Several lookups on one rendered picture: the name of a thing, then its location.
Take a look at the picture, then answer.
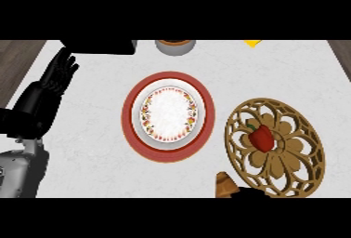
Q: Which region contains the yellow object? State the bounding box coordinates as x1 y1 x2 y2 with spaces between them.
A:
242 40 264 49

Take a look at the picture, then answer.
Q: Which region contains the red bell pepper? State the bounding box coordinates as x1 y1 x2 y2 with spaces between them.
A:
245 124 277 153

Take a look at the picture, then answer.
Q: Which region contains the grey cup with brown contents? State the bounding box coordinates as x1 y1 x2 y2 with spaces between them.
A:
153 40 198 58

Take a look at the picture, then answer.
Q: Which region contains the brown croissant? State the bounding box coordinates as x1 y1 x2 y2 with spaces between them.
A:
214 171 240 199

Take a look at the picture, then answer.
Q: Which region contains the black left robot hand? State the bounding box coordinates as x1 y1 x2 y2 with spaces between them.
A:
0 46 81 140

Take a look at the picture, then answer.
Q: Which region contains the red-rimmed floral plate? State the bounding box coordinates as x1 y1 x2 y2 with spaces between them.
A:
121 71 217 164

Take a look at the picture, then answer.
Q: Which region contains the black appliance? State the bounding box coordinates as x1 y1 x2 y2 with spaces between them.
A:
59 40 139 56

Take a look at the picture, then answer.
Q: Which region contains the round wooden lattice placemat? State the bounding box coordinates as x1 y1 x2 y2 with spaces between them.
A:
223 97 326 199

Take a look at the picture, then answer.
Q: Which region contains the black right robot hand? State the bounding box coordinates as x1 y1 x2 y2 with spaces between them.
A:
229 186 268 199

